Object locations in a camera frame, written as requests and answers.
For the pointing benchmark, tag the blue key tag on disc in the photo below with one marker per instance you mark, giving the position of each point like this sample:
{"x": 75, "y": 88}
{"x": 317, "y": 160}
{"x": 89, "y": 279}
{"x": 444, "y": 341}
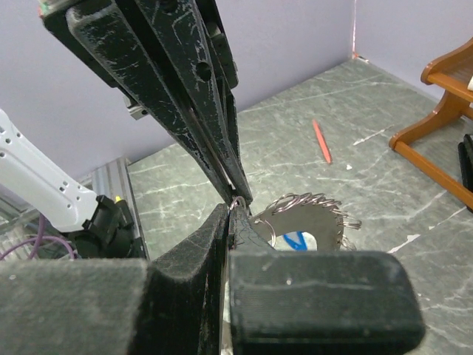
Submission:
{"x": 300, "y": 241}

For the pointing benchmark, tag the red pen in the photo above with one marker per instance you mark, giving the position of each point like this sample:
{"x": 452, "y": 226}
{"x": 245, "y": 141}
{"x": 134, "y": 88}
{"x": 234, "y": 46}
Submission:
{"x": 322, "y": 142}

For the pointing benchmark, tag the black stapler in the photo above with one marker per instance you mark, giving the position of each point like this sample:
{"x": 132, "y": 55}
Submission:
{"x": 464, "y": 149}

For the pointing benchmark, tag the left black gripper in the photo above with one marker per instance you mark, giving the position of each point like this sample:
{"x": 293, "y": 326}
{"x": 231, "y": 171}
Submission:
{"x": 172, "y": 60}

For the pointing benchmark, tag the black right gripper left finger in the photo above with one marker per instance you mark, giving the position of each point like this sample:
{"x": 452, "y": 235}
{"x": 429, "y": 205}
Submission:
{"x": 172, "y": 305}

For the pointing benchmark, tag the aluminium rail frame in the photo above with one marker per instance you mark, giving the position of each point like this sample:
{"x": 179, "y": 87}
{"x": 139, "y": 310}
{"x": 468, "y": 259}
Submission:
{"x": 113, "y": 231}

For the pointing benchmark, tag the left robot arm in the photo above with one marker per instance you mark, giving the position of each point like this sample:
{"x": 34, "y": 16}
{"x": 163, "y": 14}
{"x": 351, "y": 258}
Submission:
{"x": 29, "y": 173}

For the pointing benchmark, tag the grey keyring disc with rings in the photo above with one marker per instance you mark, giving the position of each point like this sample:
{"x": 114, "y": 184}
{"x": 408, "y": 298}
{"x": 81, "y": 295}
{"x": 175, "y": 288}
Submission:
{"x": 312, "y": 213}

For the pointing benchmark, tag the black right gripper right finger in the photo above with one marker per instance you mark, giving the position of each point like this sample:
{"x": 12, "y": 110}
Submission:
{"x": 317, "y": 302}

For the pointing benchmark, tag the white clip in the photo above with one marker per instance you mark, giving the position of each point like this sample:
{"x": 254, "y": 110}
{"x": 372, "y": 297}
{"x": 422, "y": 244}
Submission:
{"x": 470, "y": 85}

